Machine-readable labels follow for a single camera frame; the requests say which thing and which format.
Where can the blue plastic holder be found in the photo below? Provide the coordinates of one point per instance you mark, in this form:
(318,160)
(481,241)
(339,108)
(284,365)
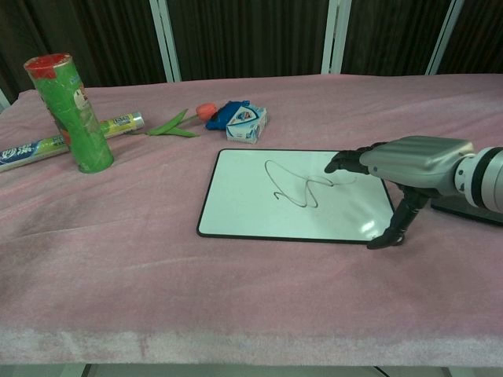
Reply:
(220,116)

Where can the toothpaste tube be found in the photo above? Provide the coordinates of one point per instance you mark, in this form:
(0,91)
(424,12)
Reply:
(27,151)

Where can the black object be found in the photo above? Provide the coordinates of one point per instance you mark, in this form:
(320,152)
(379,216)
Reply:
(460,208)

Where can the pink table cloth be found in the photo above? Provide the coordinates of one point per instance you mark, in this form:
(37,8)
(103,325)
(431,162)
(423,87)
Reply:
(157,255)

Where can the artificial orange tulip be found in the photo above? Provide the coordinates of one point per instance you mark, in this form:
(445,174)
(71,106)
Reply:
(204,110)

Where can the white blue sachet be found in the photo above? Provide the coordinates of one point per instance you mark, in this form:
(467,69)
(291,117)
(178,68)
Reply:
(247,123)

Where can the green chip can red lid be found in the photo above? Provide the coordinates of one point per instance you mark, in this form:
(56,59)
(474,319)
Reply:
(74,118)

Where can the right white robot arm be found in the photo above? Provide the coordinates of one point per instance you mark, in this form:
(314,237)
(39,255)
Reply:
(487,180)

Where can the white screen frame post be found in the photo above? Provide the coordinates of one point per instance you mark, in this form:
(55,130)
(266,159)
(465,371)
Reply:
(167,39)
(2,100)
(334,35)
(442,39)

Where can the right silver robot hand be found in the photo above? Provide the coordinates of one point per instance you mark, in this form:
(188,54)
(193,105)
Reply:
(412,161)

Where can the white board black edge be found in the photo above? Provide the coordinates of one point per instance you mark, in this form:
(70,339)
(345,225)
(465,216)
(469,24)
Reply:
(243,196)

